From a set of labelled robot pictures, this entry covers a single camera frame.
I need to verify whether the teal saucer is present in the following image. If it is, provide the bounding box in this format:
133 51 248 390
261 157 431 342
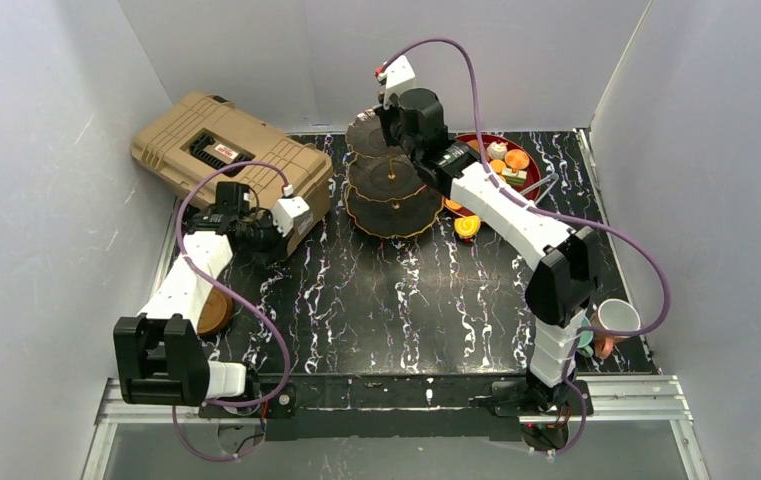
577 317 595 358

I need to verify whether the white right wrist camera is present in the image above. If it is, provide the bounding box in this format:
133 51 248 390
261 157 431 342
375 55 416 109

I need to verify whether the dark red round tray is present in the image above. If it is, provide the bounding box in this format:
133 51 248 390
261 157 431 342
443 133 542 217

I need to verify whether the three tier glass stand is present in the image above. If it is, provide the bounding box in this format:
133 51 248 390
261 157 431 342
343 109 442 238

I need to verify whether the tan plastic toolbox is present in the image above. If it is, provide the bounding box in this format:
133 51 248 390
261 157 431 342
131 91 333 255

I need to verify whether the green layered cake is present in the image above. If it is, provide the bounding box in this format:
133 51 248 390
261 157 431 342
500 168 527 187

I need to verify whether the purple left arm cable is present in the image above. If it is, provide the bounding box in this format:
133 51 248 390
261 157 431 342
171 160 293 464

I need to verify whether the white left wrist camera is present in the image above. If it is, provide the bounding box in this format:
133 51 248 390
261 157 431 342
270 184 313 237

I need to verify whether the white cream cake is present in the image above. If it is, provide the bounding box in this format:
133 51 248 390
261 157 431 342
487 141 508 160

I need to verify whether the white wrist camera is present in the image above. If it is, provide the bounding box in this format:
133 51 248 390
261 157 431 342
375 55 416 109
270 184 313 237

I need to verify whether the aluminium frame rail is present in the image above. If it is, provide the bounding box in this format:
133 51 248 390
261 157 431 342
81 374 710 479

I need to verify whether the white cup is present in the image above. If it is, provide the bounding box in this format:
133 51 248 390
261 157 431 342
594 298 642 332

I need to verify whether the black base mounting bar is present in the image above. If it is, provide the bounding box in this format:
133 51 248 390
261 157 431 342
197 374 597 444

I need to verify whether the yellow swirl roll cake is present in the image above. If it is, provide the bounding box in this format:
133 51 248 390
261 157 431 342
453 215 481 243

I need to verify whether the orange tart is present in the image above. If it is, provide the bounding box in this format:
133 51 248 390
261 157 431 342
503 149 531 171

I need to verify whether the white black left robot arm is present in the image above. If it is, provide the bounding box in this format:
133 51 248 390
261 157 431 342
113 181 286 409

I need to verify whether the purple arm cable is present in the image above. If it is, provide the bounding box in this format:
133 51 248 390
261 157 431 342
379 37 673 458
171 160 293 464

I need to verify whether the brown round wooden coaster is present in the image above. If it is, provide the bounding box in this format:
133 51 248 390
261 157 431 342
197 288 233 337

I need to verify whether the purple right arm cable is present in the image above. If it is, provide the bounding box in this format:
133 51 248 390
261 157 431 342
379 37 673 458

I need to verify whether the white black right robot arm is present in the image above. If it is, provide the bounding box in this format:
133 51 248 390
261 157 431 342
374 88 599 400

